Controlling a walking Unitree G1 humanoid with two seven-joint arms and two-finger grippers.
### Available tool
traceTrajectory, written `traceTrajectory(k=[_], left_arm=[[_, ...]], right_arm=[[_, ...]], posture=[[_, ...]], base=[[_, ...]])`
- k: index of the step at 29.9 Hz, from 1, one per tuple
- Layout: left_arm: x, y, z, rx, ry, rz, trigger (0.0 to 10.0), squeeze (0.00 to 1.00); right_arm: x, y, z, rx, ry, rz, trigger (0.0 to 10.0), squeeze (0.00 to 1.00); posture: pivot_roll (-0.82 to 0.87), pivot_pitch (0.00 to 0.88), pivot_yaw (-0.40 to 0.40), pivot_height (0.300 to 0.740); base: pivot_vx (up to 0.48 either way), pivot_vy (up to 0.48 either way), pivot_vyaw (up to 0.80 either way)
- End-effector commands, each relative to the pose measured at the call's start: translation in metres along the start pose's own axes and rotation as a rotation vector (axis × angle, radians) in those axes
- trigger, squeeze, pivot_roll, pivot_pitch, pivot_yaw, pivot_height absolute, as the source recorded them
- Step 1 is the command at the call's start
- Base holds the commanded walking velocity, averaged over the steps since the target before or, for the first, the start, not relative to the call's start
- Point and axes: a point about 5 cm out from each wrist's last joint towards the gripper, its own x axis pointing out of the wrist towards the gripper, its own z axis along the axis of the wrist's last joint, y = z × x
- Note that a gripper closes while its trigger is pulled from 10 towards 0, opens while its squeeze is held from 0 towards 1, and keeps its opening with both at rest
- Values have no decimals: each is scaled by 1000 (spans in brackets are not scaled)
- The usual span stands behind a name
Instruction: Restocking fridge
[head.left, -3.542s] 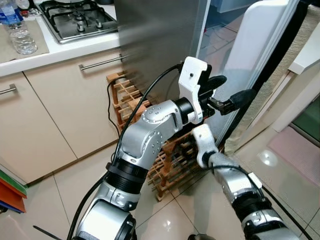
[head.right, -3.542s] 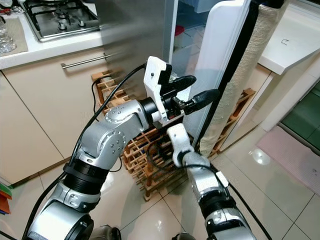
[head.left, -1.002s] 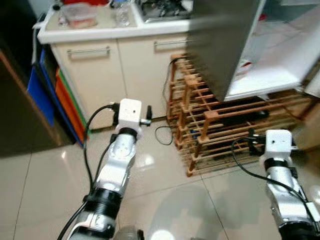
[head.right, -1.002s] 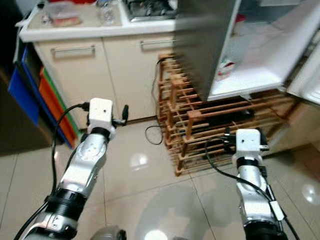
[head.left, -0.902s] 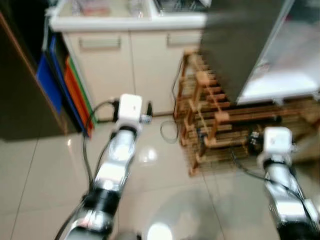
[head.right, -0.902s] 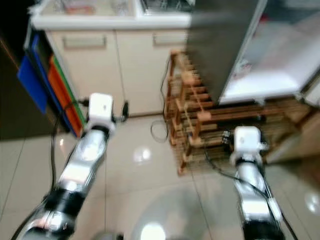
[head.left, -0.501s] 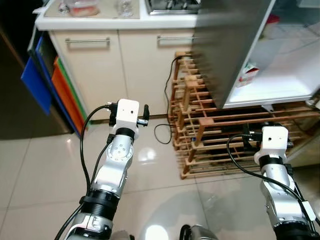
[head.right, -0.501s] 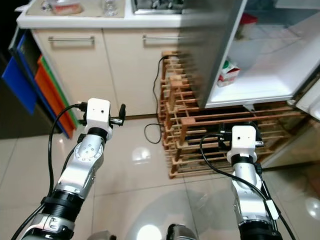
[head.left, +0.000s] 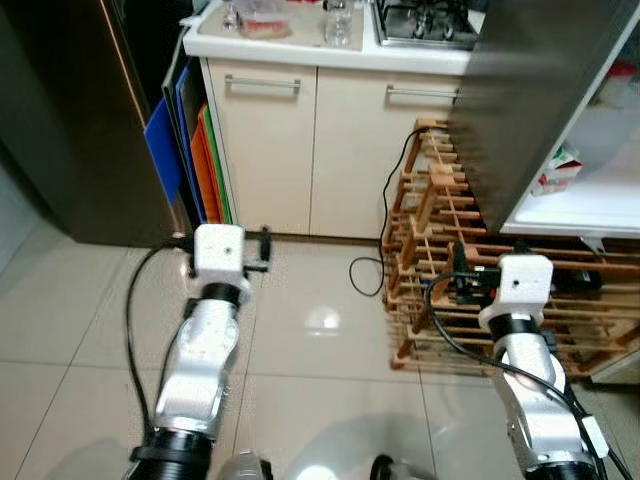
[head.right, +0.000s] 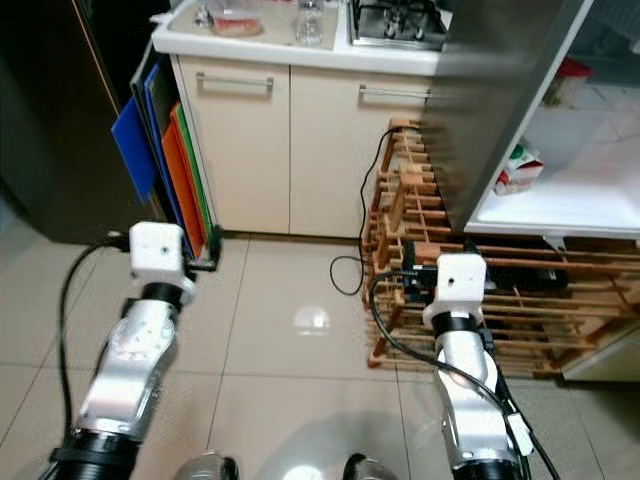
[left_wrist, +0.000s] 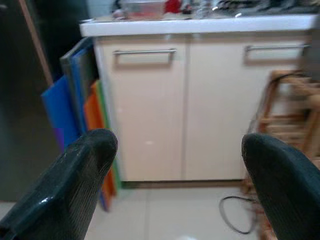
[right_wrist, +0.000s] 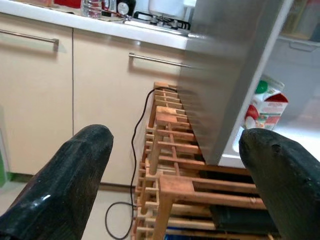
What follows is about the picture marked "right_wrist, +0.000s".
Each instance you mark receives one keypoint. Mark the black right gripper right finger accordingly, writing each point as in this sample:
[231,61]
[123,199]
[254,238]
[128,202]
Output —
[287,185]

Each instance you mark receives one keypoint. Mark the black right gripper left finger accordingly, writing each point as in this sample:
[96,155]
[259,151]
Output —
[57,190]

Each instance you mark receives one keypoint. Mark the clear water bottle blue cap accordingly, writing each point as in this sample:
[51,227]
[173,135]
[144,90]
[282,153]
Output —
[92,7]

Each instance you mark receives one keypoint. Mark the steel mini fridge body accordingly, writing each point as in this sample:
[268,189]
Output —
[220,62]

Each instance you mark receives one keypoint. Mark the red white drink carton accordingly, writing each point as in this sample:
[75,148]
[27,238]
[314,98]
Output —
[268,107]

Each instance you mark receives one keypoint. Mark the cream kitchen cabinet unit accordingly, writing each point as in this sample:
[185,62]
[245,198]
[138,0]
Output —
[105,100]

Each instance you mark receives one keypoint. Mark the wooden slatted rack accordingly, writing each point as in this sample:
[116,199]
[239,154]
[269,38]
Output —
[175,185]

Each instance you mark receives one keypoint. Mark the beige container red lid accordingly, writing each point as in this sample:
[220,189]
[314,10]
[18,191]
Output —
[298,18]

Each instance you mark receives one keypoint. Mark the red coffee machine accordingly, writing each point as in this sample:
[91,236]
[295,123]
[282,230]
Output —
[67,2]

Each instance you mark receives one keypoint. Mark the dark bottle round label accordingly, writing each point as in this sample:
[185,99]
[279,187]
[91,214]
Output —
[123,7]

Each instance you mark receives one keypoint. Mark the white cooking pot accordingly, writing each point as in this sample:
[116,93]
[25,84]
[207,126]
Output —
[166,7]

